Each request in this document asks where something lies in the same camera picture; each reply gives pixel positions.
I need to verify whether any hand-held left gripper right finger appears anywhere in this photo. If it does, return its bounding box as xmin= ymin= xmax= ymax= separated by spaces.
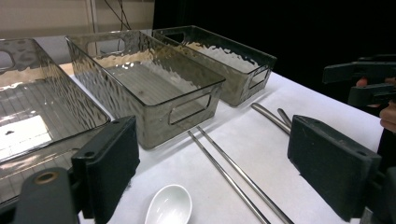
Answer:
xmin=287 ymin=114 xmax=383 ymax=223

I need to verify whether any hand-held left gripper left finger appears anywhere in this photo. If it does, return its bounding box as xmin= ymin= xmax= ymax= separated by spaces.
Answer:
xmin=70 ymin=115 xmax=142 ymax=224

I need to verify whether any white ceramic spoon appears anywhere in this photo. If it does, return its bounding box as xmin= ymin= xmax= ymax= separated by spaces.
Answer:
xmin=144 ymin=184 xmax=193 ymax=224

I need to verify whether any metal table knife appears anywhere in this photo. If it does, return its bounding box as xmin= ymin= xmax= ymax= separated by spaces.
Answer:
xmin=250 ymin=102 xmax=292 ymax=135

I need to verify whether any metal chopstick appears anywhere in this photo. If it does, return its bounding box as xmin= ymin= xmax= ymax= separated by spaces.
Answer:
xmin=196 ymin=125 xmax=294 ymax=224
xmin=186 ymin=130 xmax=272 ymax=224

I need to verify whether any smoky clear plastic bin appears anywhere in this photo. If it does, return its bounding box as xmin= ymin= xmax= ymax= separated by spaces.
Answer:
xmin=151 ymin=25 xmax=278 ymax=107
xmin=64 ymin=29 xmax=227 ymax=150
xmin=0 ymin=37 xmax=112 ymax=206

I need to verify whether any black cable bundle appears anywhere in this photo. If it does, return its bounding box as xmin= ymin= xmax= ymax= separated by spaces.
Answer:
xmin=103 ymin=0 xmax=133 ymax=31

